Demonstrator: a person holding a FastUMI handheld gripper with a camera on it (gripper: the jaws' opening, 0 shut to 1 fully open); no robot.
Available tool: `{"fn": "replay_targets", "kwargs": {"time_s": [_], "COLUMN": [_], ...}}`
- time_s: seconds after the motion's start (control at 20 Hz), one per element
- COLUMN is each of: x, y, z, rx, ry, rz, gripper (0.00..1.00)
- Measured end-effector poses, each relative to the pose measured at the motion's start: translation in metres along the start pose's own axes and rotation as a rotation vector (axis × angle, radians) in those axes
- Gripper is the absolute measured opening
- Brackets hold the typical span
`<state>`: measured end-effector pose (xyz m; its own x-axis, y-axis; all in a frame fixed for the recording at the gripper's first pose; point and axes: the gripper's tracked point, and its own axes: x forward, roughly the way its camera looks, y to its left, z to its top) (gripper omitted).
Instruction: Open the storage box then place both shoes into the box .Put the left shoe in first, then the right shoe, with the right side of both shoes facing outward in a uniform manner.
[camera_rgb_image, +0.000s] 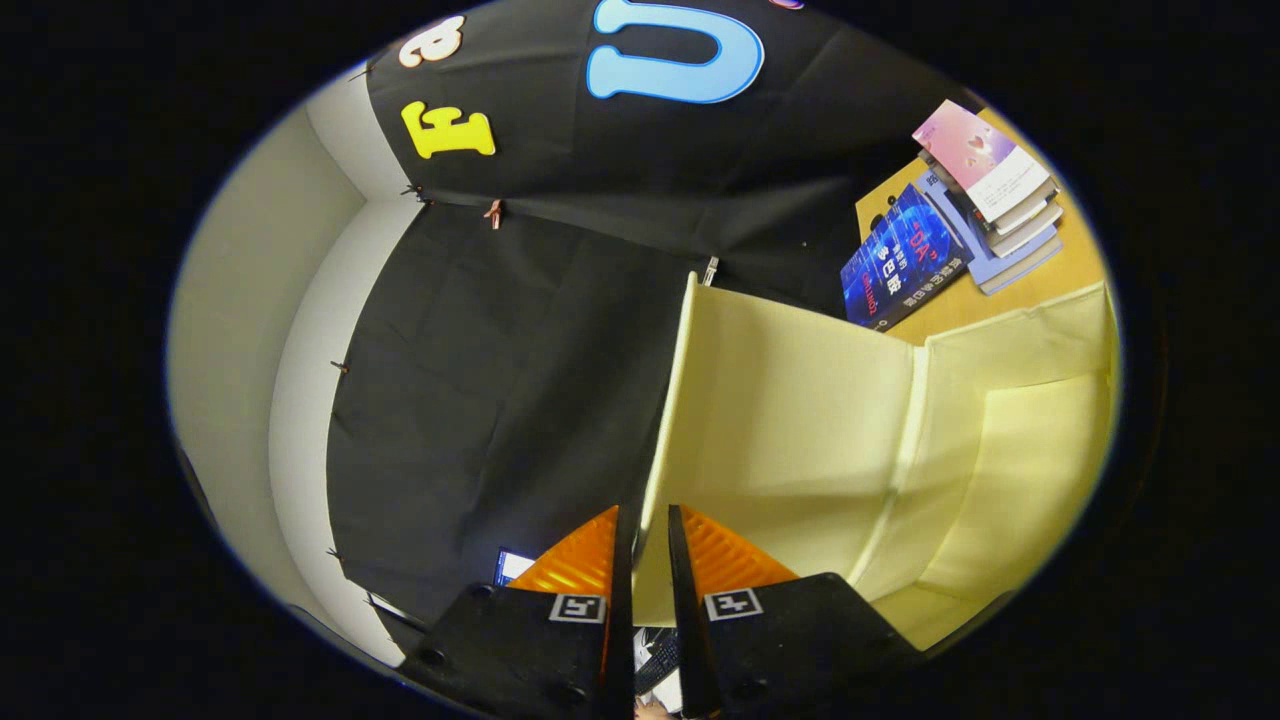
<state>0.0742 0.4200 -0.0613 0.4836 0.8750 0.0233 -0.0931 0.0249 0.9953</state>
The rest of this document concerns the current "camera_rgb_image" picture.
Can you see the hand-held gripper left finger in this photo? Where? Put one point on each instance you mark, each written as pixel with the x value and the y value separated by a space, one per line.
pixel 520 650

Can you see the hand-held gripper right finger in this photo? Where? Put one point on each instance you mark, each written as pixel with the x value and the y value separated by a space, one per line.
pixel 690 620

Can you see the cream fabric storage box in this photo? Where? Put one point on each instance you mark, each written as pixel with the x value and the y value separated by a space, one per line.
pixel 800 420

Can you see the black keyboard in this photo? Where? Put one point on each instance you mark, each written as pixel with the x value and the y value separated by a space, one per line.
pixel 660 660

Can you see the computer monitor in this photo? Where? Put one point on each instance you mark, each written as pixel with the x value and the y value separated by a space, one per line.
pixel 512 566

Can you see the black backdrop cloth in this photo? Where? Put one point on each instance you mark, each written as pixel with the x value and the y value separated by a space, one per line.
pixel 500 380

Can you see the silver metal clip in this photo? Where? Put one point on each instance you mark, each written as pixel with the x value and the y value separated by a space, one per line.
pixel 710 271

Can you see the dark blue book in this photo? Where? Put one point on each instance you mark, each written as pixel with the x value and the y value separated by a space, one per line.
pixel 905 260

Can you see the pink clothes peg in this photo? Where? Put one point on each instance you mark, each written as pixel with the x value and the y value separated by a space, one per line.
pixel 493 213

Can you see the periwinkle blue book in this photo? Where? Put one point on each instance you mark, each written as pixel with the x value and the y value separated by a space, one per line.
pixel 990 270

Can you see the white paperback book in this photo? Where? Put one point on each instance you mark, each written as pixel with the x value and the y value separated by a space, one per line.
pixel 1035 238
pixel 1030 212

